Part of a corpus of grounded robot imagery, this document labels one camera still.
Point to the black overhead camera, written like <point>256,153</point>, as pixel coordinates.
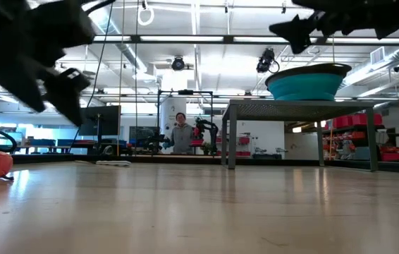
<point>178,64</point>

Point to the black stand frame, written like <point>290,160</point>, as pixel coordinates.
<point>185,92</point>

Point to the person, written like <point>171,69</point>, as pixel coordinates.
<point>182,139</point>

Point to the background black robot arm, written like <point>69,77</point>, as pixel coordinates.
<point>153,143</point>
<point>210,130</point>

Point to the red storage bin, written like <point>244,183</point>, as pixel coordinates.
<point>342,122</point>
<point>367,119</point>

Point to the white ceiling vent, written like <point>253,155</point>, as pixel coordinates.
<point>377,55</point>

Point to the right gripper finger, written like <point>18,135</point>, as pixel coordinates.
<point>296,33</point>

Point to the storage shelf rack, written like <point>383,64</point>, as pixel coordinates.
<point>361,141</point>

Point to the black overhead rig bar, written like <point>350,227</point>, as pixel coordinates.
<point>234,39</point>

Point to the black monitor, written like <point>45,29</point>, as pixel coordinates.
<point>104,120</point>

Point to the white round column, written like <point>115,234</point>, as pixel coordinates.
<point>169,106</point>

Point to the blue collapsible colander bowl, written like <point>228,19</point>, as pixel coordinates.
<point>305,86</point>

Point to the grey perforated metal shelf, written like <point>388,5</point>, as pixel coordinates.
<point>291,109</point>

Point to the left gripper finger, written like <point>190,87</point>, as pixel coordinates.
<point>69,91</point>
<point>23,84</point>

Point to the black aluminium table frame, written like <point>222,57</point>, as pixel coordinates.
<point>171,159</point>

